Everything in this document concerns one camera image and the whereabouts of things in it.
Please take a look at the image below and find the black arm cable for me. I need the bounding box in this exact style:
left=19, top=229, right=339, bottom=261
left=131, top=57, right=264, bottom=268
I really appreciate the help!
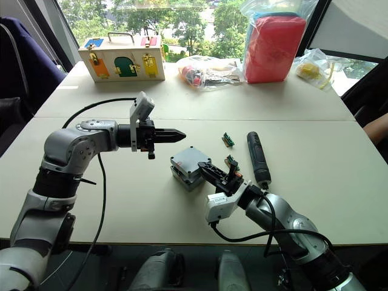
left=208, top=184, right=336, bottom=259
left=39, top=96, right=138, bottom=291

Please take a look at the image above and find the black electric screwdriver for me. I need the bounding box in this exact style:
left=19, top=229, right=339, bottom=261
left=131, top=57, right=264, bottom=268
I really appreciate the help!
left=246, top=130, right=273, bottom=191

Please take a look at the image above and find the small green circuit board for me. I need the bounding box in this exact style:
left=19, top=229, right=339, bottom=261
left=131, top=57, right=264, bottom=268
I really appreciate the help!
left=221, top=132, right=236, bottom=149
left=224, top=154, right=243, bottom=178

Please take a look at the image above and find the red case in plastic bag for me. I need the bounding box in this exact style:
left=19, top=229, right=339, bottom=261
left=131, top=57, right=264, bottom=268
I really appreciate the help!
left=240, top=0, right=319, bottom=85

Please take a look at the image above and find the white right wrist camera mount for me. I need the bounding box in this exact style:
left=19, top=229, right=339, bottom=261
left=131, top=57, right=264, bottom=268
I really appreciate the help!
left=204, top=180, right=253, bottom=226

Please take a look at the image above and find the grey box lid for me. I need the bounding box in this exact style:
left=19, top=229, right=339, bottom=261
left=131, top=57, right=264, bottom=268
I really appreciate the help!
left=169, top=145, right=212, bottom=184

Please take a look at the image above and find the wooden lock toy box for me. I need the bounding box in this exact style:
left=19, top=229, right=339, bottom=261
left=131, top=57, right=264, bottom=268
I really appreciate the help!
left=78, top=31, right=166, bottom=84

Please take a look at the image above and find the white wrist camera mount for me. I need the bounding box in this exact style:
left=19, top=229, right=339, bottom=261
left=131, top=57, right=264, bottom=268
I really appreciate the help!
left=204, top=180, right=253, bottom=226
left=129, top=91, right=155, bottom=152

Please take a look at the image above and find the plastic bag with yellow item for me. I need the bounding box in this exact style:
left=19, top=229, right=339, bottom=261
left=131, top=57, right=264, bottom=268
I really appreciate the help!
left=292, top=47, right=336, bottom=92

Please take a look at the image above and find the grey rounded robot leg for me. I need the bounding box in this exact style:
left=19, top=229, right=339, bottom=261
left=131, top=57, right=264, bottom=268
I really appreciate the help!
left=128, top=247, right=186, bottom=291
left=217, top=249, right=251, bottom=291

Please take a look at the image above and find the dark purple jacket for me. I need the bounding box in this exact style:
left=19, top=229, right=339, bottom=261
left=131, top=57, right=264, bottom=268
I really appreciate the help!
left=0, top=16, right=67, bottom=102

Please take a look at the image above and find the plastic bag with red toys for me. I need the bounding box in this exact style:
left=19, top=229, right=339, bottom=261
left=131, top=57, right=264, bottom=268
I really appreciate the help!
left=176, top=55, right=245, bottom=92

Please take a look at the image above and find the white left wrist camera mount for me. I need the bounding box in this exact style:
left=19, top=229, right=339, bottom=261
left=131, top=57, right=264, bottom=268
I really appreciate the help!
left=129, top=91, right=155, bottom=152

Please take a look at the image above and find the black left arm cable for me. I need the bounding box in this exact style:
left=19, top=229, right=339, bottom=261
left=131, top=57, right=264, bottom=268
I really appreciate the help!
left=39, top=96, right=138, bottom=291

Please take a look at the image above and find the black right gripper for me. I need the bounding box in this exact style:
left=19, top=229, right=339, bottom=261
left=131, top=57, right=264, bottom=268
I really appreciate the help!
left=197, top=160, right=245, bottom=198

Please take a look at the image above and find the grey metal box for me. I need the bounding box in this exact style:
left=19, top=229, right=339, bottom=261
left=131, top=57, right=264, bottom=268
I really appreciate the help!
left=170, top=165, right=207, bottom=192

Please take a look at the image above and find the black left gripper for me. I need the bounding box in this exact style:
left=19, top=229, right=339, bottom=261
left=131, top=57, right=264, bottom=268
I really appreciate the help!
left=136, top=119, right=187, bottom=161

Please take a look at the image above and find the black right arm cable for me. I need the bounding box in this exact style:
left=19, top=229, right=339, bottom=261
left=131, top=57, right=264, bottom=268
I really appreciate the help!
left=208, top=184, right=336, bottom=259

